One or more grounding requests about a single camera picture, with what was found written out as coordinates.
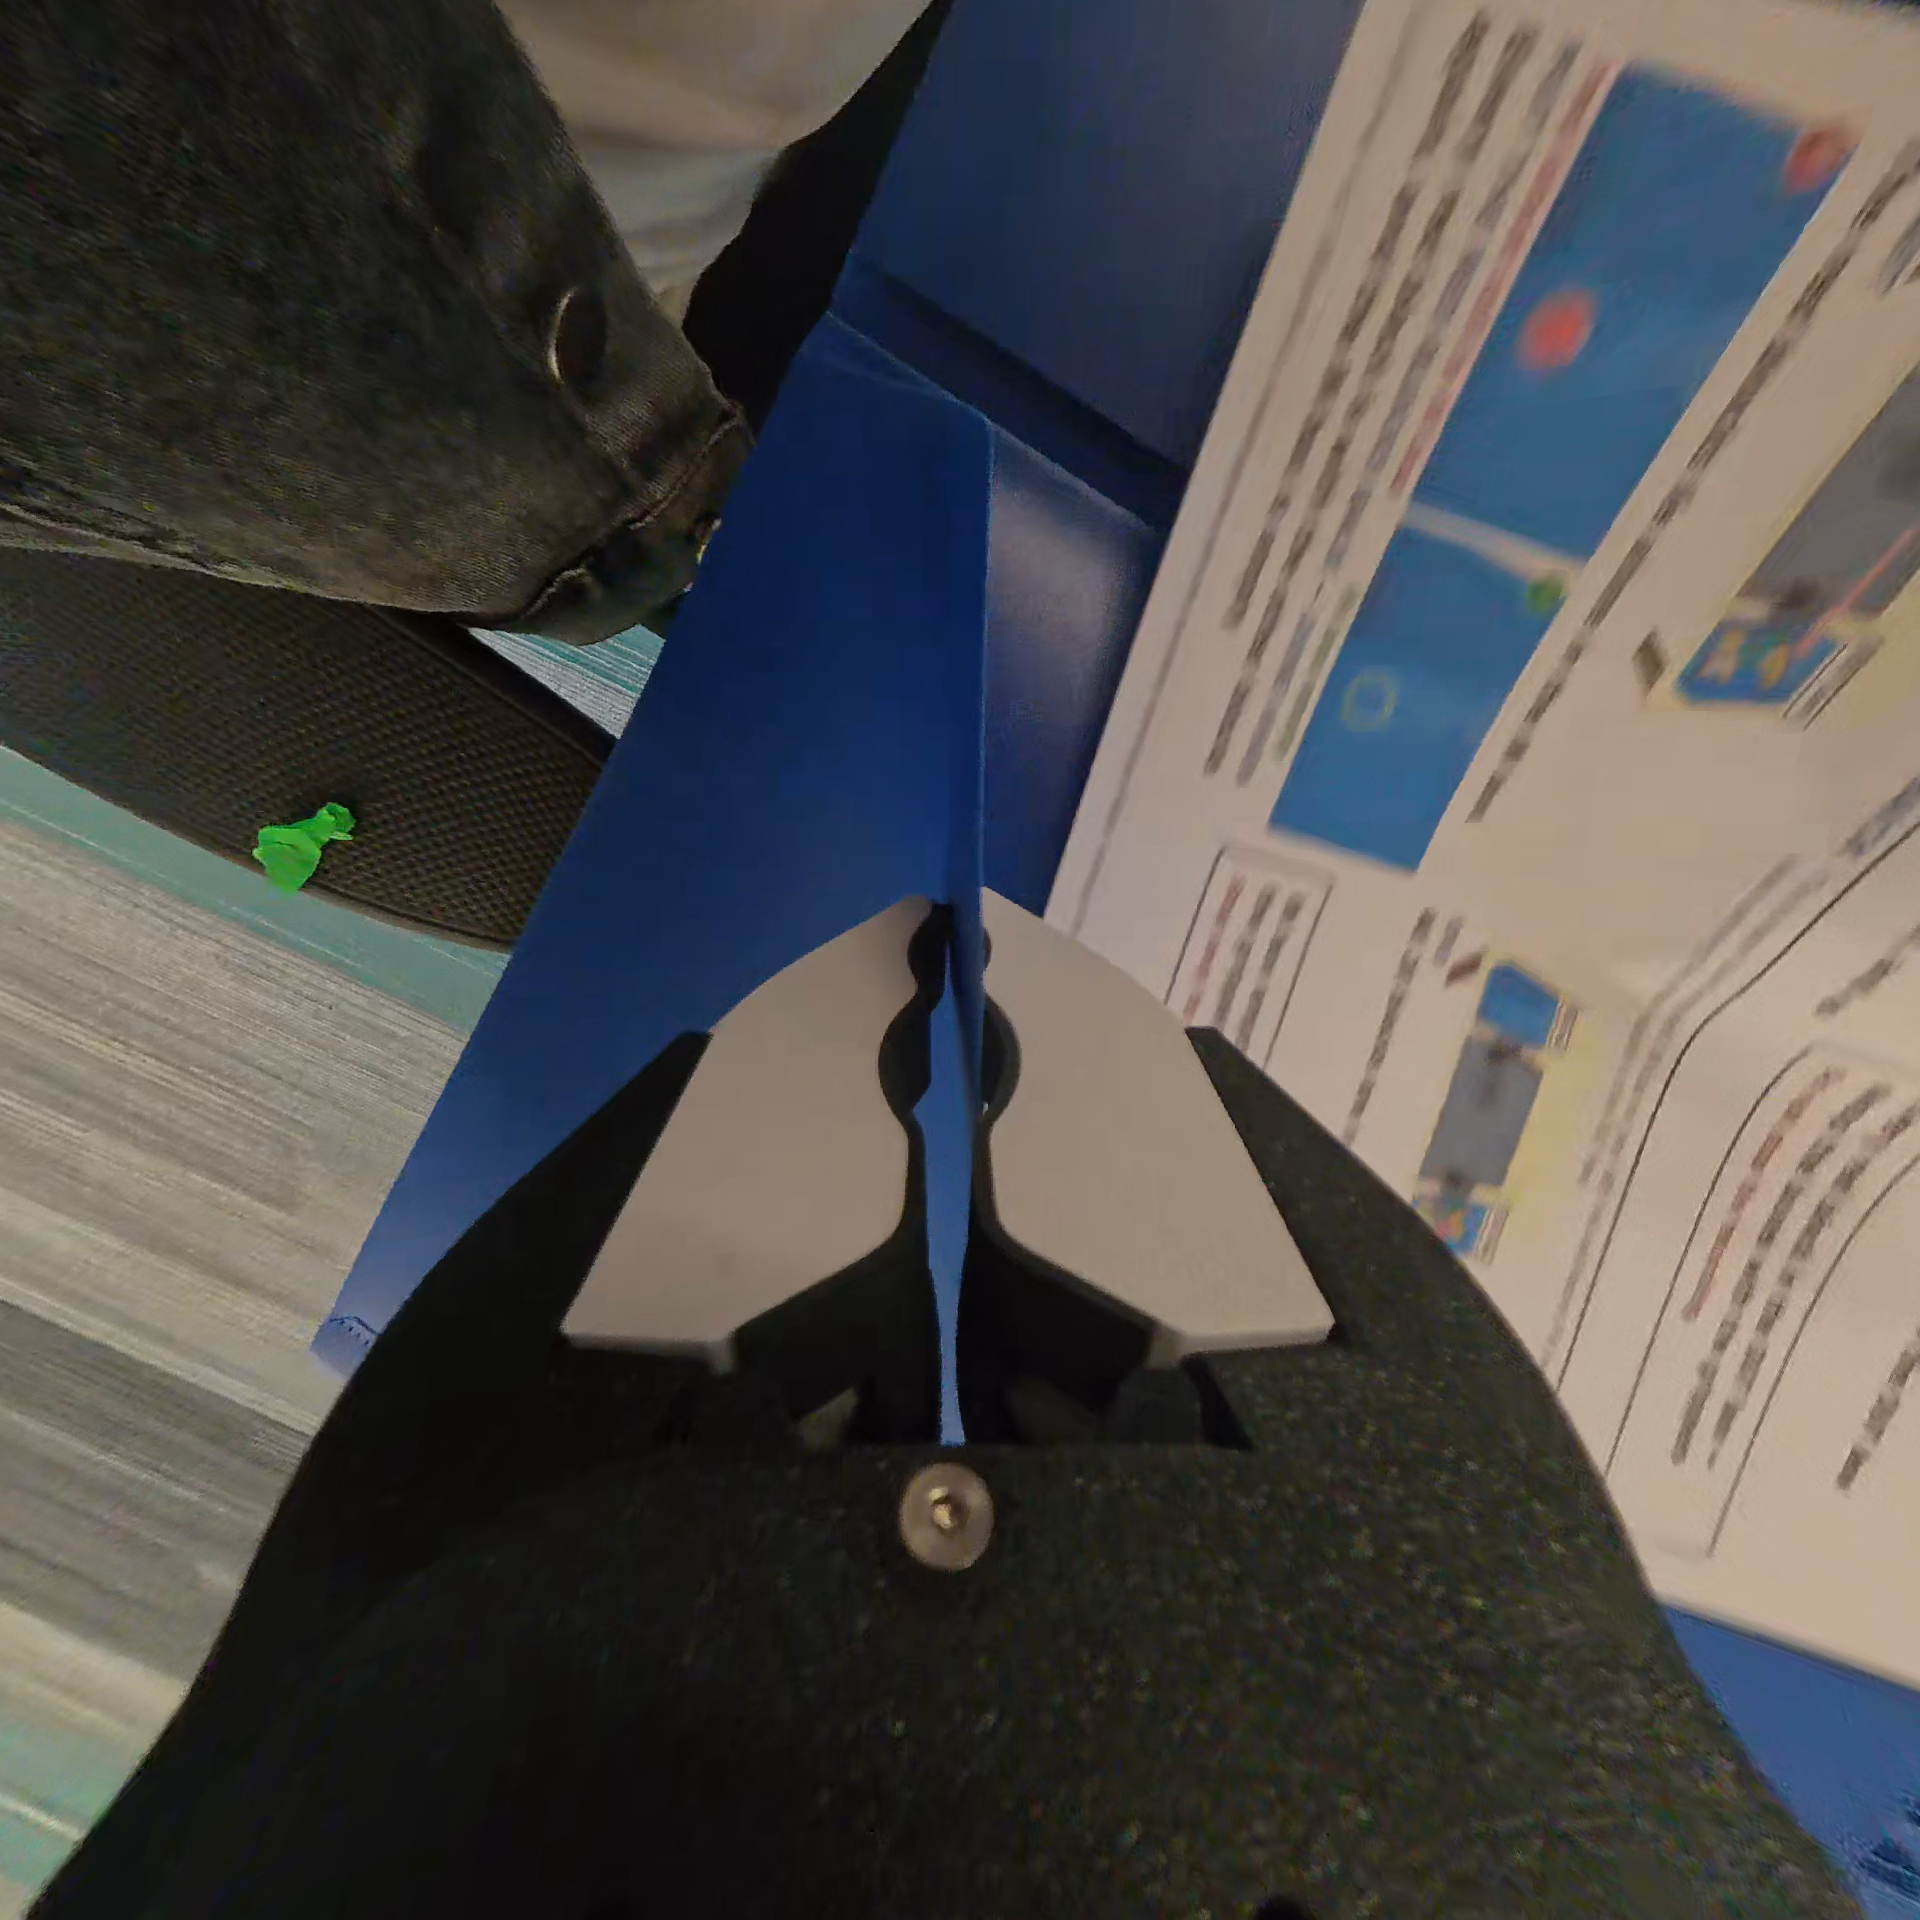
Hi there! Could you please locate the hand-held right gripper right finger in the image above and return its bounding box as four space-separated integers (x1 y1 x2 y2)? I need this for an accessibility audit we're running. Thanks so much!
959 884 1337 1433

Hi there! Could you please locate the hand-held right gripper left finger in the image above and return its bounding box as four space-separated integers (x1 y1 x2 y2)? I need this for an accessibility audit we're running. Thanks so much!
561 895 956 1443

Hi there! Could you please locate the blue folding cardboard box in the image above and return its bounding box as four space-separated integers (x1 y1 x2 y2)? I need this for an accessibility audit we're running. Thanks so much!
311 0 1920 1920

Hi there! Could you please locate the colour printed instruction sheet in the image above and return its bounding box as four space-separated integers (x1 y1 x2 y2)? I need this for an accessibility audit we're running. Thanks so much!
1043 0 1920 1695

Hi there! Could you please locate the small green tag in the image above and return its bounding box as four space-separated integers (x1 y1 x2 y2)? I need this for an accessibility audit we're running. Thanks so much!
249 801 359 895

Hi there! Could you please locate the person's leg in dark jeans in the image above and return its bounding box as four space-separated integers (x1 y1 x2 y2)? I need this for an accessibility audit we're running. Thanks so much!
0 0 753 646

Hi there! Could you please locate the person's pale shirt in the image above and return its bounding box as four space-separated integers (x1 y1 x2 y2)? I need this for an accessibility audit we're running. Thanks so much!
496 0 935 324

